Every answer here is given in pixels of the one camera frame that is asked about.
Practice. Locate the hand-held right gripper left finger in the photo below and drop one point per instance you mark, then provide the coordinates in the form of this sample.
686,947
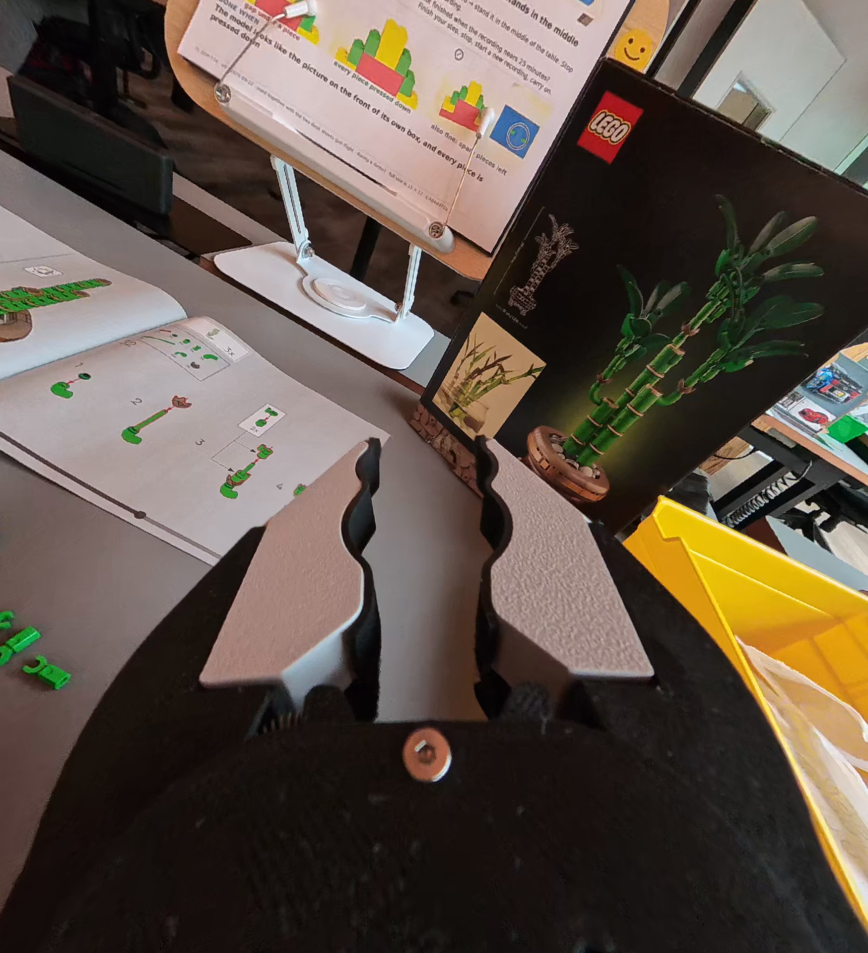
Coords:
292,595

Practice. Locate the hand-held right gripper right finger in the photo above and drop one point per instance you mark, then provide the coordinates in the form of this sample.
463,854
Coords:
560,595

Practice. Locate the open instruction booklet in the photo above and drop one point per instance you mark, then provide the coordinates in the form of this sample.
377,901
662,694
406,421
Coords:
180,417

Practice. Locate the yellow plastic bin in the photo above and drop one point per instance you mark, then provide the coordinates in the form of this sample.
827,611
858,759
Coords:
776,595

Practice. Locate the white document stand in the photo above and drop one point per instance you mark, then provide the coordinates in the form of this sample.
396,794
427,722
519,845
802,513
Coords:
374,335

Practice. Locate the wooden board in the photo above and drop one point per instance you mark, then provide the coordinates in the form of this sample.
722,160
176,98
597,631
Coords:
471,260

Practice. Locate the pile of white paper bags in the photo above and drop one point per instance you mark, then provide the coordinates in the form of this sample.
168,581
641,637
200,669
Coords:
850,819

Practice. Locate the black bamboo-print cardboard box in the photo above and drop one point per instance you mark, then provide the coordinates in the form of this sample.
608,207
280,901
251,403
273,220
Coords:
702,223

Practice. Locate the black chair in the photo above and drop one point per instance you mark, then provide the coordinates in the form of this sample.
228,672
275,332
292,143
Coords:
91,156

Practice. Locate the printed instruction sheet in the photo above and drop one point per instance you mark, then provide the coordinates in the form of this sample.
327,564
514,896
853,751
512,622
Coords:
404,89

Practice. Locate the yellow smiley sticker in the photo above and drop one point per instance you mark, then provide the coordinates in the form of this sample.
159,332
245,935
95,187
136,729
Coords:
633,48

